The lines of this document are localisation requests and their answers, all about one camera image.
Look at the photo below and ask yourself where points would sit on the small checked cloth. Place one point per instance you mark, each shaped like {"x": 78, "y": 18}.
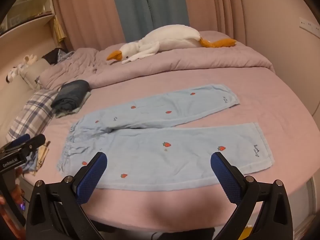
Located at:
{"x": 41, "y": 157}

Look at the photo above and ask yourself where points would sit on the cream wooden shelf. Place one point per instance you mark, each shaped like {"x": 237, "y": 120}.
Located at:
{"x": 27, "y": 22}

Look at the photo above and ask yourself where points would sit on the plaid pillow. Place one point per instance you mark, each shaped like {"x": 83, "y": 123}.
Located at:
{"x": 32, "y": 112}

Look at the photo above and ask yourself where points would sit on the blue curtain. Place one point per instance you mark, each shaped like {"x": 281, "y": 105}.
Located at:
{"x": 147, "y": 5}

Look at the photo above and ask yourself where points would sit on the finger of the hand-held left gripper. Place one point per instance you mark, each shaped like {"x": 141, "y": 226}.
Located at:
{"x": 35, "y": 143}
{"x": 21, "y": 140}

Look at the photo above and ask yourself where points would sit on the white goose plush toy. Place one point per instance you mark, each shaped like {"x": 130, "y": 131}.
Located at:
{"x": 170, "y": 37}

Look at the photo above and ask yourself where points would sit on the pink quilt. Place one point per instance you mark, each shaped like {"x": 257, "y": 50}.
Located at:
{"x": 175, "y": 62}

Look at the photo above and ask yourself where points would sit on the pink bed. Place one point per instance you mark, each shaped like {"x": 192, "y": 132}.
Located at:
{"x": 262, "y": 100}

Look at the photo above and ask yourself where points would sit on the person's left hand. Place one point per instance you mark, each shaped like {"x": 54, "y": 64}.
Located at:
{"x": 18, "y": 192}

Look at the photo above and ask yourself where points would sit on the black clothing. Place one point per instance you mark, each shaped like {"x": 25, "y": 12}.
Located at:
{"x": 51, "y": 55}

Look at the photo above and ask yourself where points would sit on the blue plaid shirt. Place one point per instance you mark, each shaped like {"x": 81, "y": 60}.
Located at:
{"x": 65, "y": 55}

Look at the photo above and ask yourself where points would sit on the white wall socket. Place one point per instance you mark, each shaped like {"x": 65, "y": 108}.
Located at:
{"x": 310, "y": 26}

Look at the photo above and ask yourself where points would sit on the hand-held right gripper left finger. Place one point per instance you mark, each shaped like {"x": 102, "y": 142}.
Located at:
{"x": 92, "y": 177}

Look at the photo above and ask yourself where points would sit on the dark folded clothes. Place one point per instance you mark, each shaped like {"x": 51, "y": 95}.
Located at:
{"x": 70, "y": 92}

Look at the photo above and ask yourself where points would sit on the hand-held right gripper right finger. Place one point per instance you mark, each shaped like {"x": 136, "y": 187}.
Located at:
{"x": 225, "y": 177}

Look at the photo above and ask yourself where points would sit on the cream headboard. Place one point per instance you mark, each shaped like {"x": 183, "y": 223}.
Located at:
{"x": 12, "y": 100}

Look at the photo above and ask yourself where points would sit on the small white plush toy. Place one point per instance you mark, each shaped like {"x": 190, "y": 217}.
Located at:
{"x": 30, "y": 58}
{"x": 13, "y": 73}

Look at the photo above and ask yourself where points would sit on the pink curtain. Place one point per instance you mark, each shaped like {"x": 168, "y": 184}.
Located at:
{"x": 215, "y": 5}
{"x": 87, "y": 12}

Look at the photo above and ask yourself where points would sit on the light blue strawberry pants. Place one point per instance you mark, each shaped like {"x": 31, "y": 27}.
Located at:
{"x": 150, "y": 150}

